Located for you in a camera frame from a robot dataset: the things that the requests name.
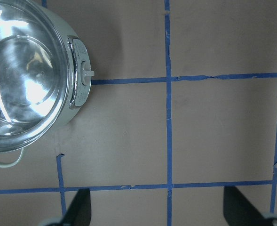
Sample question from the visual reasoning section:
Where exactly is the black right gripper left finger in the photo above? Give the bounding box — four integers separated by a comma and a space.
60, 188, 92, 226

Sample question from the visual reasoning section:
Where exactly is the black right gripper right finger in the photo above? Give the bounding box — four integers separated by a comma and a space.
223, 186, 267, 226

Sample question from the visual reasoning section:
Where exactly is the glass pot lid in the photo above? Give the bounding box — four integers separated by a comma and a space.
0, 0, 75, 153

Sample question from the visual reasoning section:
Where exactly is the pale green electric pot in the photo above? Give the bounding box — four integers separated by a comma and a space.
0, 0, 95, 169

